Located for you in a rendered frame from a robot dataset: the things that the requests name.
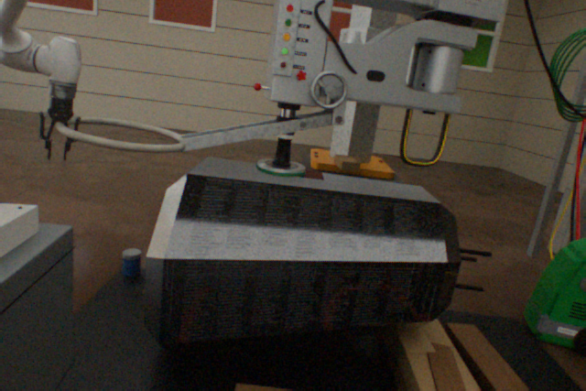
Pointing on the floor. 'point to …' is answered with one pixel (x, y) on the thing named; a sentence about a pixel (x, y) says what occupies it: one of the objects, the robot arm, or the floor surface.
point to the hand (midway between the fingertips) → (58, 150)
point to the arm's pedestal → (37, 312)
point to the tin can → (131, 262)
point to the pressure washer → (561, 299)
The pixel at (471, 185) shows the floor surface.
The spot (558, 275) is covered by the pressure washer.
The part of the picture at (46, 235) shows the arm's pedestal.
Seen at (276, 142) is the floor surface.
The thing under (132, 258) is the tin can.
